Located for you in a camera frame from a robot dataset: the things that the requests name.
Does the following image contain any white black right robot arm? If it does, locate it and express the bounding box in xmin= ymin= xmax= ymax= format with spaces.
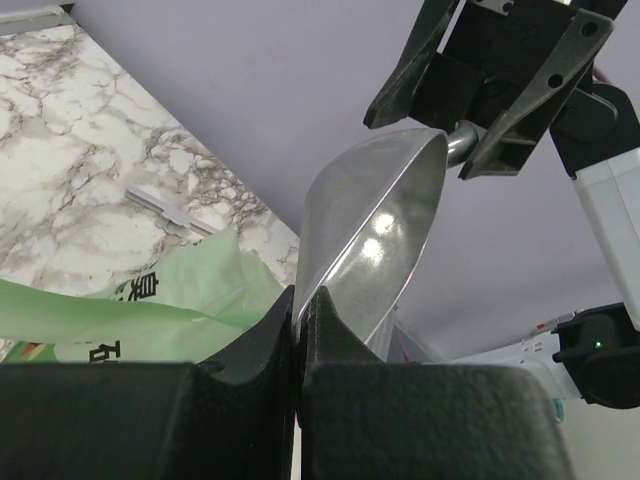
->
xmin=364 ymin=1 xmax=639 ymax=409

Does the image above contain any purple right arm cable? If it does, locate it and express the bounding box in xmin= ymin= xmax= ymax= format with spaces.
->
xmin=589 ymin=54 xmax=616 ymax=87

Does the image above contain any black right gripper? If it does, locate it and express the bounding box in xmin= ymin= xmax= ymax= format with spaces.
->
xmin=363 ymin=0 xmax=620 ymax=180

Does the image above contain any silver metal scoop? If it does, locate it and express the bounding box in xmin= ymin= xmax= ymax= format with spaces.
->
xmin=292 ymin=121 xmax=480 ymax=343

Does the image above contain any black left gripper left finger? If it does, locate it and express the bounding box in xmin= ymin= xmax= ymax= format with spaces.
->
xmin=1 ymin=288 xmax=294 ymax=479

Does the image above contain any green cat litter bag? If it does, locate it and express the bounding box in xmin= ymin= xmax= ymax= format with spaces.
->
xmin=1 ymin=229 xmax=284 ymax=364

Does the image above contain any grey plastic bag clip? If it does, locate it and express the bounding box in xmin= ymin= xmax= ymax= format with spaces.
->
xmin=125 ymin=187 xmax=219 ymax=238

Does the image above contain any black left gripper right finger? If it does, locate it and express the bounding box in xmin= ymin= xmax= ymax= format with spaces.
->
xmin=299 ymin=288 xmax=574 ymax=479

